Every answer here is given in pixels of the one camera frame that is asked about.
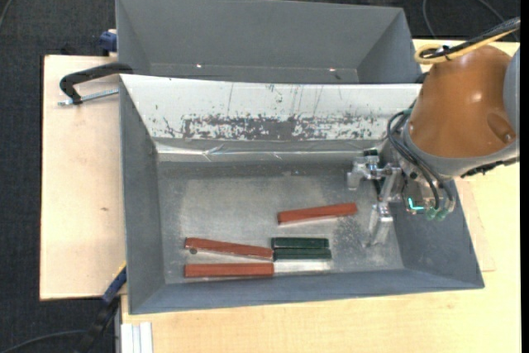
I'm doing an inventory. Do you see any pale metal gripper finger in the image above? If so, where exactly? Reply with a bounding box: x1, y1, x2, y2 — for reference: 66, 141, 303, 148
374, 204, 394, 246
365, 203, 381, 248

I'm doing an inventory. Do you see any red-brown flat block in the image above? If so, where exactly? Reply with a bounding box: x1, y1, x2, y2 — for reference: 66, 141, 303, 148
183, 262, 276, 279
183, 236, 275, 261
276, 202, 359, 226

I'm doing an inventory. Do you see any dark green flat block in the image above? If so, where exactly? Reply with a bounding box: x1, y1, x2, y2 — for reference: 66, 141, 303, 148
270, 236, 331, 250
272, 246, 333, 261

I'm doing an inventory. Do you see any grey metal bin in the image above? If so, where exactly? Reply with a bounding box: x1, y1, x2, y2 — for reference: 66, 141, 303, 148
114, 0, 485, 316

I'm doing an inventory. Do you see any pale wood flat board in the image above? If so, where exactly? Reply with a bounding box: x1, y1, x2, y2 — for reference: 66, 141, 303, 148
39, 54, 127, 301

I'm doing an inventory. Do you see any black cylinder on white bracket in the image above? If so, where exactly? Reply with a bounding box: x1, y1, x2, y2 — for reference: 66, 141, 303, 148
346, 149, 391, 192

